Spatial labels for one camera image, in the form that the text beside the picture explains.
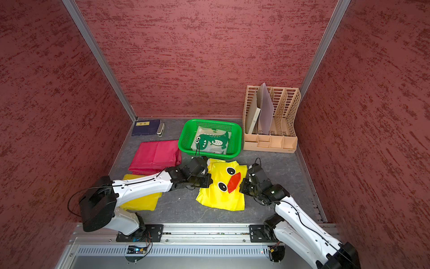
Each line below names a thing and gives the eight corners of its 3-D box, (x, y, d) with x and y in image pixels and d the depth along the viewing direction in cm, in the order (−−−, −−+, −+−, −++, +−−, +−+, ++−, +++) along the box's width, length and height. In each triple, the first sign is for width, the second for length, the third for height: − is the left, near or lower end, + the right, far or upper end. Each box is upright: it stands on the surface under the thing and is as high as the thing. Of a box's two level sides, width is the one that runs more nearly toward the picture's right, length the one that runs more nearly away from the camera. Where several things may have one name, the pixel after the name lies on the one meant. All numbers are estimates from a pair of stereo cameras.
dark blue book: (130, 135, 113) (129, 133, 111) (137, 121, 122) (136, 119, 120) (155, 136, 113) (154, 134, 112) (160, 121, 122) (159, 119, 120)
